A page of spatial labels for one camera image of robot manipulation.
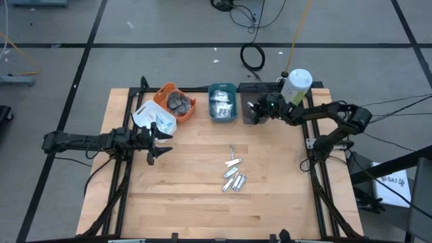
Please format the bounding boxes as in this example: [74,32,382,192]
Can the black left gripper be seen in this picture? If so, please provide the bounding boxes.
[136,121,174,167]

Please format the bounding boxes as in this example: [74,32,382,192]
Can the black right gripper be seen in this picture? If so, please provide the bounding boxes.
[247,92,288,126]

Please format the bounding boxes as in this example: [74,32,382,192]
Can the teal white toothbrush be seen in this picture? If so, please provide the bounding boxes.
[158,114,175,134]

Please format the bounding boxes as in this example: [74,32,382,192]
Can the blue toothbrush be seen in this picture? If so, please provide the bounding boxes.
[153,112,166,131]

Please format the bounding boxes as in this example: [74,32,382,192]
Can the labelled bag of cotton pads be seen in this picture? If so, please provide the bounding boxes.
[211,101,234,119]

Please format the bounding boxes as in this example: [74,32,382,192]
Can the clear bag of cotton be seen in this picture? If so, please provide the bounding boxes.
[209,90,231,103]

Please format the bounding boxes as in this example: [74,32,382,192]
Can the grey plastic bin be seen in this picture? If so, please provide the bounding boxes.
[238,83,269,125]

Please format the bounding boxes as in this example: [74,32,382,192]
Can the teal plastic bin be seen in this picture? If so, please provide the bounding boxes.
[208,83,238,124]

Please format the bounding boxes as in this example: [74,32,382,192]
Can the white plastic bin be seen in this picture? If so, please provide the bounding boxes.
[131,100,178,144]

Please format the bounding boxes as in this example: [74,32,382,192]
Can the orange plastic bin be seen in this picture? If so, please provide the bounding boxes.
[153,82,197,124]

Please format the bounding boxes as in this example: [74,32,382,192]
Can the white green wipes canister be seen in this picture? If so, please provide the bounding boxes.
[280,68,313,106]

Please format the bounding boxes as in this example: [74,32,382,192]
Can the white printed cardboard box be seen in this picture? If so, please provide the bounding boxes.
[371,161,412,209]

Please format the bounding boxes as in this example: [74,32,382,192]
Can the black slanted bar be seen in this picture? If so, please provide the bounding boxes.
[349,144,432,186]

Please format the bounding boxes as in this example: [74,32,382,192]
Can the grey metal floor base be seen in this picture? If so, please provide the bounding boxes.
[0,74,36,87]

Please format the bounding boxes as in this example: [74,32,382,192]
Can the black floor object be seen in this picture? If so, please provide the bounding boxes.
[0,105,14,132]

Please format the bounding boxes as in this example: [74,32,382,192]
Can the dark grey panel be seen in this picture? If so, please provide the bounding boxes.
[406,157,432,243]

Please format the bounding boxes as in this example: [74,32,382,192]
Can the coiled black cable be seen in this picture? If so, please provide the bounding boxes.
[240,43,266,72]

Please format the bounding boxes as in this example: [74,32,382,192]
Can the black aluminium table frame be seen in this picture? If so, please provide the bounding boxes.
[76,76,364,243]

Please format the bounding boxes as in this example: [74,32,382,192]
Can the long yellow cable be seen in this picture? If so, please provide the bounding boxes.
[285,0,313,74]

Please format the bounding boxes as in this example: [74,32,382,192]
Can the loose black floor cables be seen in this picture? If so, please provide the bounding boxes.
[211,0,288,45]

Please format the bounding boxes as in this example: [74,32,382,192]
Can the thin yellow floor cable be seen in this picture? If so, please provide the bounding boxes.
[0,32,43,77]

